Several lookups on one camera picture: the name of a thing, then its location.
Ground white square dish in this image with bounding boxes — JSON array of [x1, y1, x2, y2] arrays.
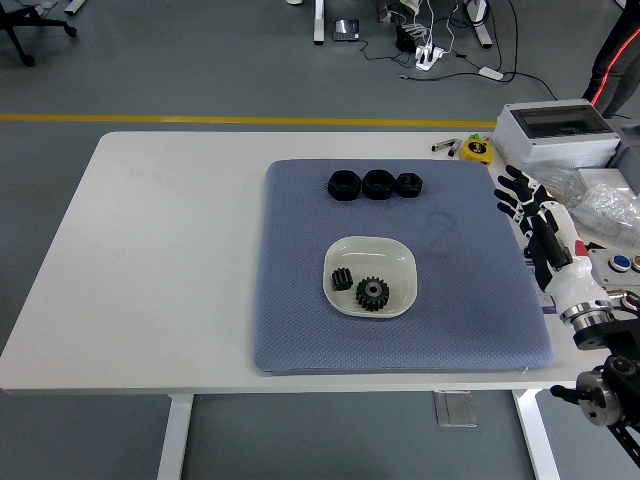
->
[[323, 235, 420, 320]]

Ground blue-grey padded mat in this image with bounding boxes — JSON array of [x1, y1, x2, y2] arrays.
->
[[252, 158, 555, 374]]

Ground black desk phone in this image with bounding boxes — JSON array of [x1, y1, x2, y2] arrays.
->
[[332, 18, 361, 42]]

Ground small black hex nut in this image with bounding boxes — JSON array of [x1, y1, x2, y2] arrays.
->
[[396, 171, 425, 199]]

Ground white table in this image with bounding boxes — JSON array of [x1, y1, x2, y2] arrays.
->
[[0, 130, 609, 480]]

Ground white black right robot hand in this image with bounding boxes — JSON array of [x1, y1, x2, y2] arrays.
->
[[493, 164, 612, 316]]

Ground small black gear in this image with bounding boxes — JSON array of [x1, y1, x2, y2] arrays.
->
[[330, 267, 355, 293]]

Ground flat white box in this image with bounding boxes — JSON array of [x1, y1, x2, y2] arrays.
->
[[577, 167, 640, 197]]

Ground black office chair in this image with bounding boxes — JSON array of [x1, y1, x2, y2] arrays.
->
[[0, 0, 79, 68]]

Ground metal floor plate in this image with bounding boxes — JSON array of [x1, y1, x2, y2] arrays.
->
[[433, 390, 478, 428]]

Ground black power adapter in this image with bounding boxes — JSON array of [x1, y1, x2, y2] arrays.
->
[[395, 24, 419, 53]]

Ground white power strip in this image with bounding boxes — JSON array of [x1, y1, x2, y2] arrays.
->
[[415, 44, 448, 71]]

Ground person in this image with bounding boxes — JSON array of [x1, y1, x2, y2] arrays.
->
[[581, 0, 640, 120]]

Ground grey metal case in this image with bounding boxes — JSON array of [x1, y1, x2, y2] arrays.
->
[[606, 119, 640, 171]]

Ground grey push-button control box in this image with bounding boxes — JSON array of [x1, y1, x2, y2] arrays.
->
[[585, 243, 640, 314]]

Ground clear bubble plastic bag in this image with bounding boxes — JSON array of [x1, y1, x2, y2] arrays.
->
[[567, 182, 640, 249]]

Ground large black hex nut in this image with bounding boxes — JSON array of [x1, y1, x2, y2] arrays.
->
[[327, 169, 362, 202], [362, 169, 397, 201]]

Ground large black gear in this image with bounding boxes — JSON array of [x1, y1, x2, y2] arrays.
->
[[354, 275, 393, 314]]

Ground white desk leg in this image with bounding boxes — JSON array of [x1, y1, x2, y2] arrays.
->
[[312, 0, 326, 46], [467, 0, 495, 50]]

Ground grey electrical enclosure box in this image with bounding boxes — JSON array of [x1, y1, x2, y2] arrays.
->
[[492, 98, 623, 181]]

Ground black floor cable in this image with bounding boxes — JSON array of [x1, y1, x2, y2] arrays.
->
[[398, 69, 558, 101]]

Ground yellow tape measure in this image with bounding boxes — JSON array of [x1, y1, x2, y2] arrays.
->
[[460, 133, 494, 165]]

